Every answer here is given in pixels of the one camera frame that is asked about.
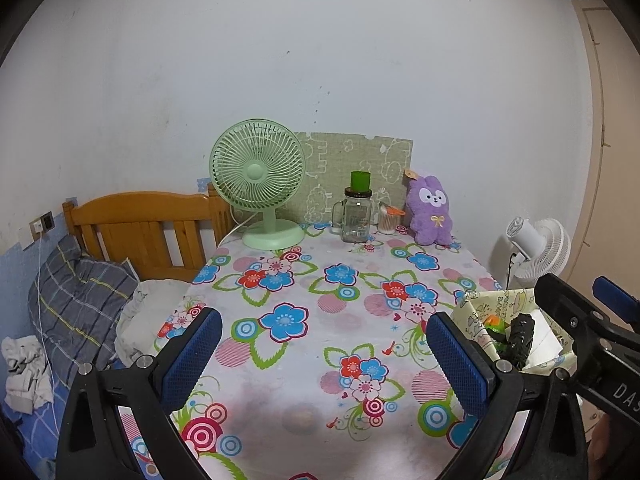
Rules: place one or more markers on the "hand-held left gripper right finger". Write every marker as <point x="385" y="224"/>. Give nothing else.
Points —
<point x="457" y="365"/>

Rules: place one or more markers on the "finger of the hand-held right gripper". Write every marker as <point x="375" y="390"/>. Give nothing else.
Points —
<point x="570" y="310"/>
<point x="617" y="297"/>

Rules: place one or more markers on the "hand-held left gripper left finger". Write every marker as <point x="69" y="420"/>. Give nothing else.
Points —
<point x="192" y="355"/>

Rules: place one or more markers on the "yellow cartoon fabric storage box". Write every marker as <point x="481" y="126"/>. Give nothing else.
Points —
<point x="475" y="310"/>

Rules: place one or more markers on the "black knit cloth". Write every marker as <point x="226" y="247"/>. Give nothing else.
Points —
<point x="520" y="340"/>

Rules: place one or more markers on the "person's right hand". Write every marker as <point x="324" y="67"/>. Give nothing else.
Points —
<point x="600" y="440"/>

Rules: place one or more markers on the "cream blanket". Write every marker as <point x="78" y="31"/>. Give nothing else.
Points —
<point x="150" y="320"/>

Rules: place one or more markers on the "white standing fan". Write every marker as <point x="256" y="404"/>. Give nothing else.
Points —
<point x="542" y="250"/>

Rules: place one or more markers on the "grey plaid pillow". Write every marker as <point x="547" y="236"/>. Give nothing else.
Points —
<point x="80" y="300"/>

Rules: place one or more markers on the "floral tablecloth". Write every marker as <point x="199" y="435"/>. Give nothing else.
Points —
<point x="310" y="300"/>

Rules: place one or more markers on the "wooden bed headboard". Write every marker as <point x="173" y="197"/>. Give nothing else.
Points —
<point x="140" y="230"/>

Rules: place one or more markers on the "purple plush bunny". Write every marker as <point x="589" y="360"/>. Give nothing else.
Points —
<point x="430" y="210"/>

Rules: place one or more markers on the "small glass jar orange lid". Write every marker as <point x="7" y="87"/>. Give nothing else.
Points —
<point x="387" y="220"/>

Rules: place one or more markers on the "beige wooden door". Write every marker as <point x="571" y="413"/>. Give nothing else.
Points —
<point x="615" y="135"/>

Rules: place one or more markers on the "white crumpled cloth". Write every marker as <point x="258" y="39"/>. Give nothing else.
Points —
<point x="25" y="375"/>

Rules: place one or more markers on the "blue bed sheet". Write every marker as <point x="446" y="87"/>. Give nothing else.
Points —
<point x="35" y="435"/>

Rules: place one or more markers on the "glass mug jar green lid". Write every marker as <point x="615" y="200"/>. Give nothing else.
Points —
<point x="355" y="220"/>

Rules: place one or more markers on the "green desk fan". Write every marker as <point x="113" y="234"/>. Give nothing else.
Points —
<point x="257" y="170"/>

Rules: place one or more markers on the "green patterned board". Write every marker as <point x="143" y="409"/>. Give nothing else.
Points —
<point x="350" y="152"/>

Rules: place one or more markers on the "dark wall socket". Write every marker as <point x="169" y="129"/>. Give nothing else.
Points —
<point x="48" y="220"/>

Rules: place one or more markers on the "white wall socket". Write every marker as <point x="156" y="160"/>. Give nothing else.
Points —
<point x="36" y="226"/>

